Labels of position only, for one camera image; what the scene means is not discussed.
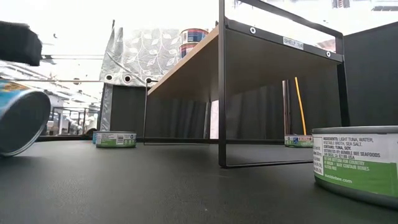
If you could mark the pink salmon can blue label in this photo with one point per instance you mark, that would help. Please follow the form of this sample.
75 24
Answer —
186 49
192 36

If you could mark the black backdrop curtain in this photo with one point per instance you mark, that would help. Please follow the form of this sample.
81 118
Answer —
258 115
130 109

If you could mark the grey leaf pattern curtain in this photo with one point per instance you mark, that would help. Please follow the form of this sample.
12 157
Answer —
146 53

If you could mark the wooden shelf riser black frame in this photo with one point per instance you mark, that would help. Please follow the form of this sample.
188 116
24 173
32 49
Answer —
192 77

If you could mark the white shelf label sticker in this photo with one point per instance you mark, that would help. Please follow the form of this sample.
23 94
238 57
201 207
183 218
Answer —
293 43

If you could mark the black background table frame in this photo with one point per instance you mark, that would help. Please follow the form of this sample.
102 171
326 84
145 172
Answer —
71 108

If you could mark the green white tuna can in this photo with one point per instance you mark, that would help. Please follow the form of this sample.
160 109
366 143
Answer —
357 161
298 141
115 140

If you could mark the grey metal pole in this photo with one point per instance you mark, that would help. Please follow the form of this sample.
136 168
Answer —
286 109

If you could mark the white pink cloth strip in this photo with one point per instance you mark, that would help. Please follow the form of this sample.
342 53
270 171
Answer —
214 121

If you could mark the black partition panel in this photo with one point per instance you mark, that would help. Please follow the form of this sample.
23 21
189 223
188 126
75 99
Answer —
373 81

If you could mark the teal tuna can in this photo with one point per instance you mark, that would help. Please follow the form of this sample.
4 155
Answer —
94 137
21 124

